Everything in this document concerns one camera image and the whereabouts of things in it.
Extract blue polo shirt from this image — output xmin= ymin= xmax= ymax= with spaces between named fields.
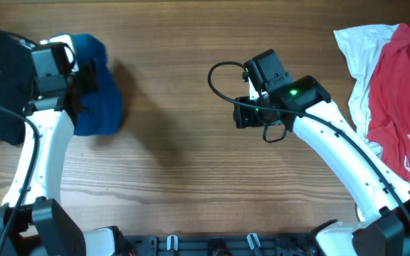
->
xmin=50 ymin=33 xmax=123 ymax=137

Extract black shorts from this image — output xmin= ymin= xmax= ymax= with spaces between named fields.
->
xmin=0 ymin=24 xmax=42 ymax=146

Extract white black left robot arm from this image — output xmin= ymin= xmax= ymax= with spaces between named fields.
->
xmin=0 ymin=35 xmax=125 ymax=255

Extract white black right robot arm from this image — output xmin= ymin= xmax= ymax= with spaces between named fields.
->
xmin=234 ymin=50 xmax=410 ymax=255

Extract white t-shirt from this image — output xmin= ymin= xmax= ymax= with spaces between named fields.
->
xmin=334 ymin=24 xmax=399 ymax=156

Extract red printed t-shirt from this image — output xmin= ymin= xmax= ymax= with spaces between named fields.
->
xmin=367 ymin=23 xmax=410 ymax=183

